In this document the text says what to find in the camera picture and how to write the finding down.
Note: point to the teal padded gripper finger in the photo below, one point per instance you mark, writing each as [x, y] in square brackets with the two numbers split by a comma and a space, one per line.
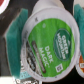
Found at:
[11, 26]

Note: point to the white kcup with green lid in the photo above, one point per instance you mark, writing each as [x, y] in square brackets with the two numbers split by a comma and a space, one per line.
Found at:
[50, 41]

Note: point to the kcup with red lid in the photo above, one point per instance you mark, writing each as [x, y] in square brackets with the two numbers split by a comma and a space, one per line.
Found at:
[2, 5]

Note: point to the kcup with orange lid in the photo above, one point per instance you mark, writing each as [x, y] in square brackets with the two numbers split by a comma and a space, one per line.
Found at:
[80, 66]

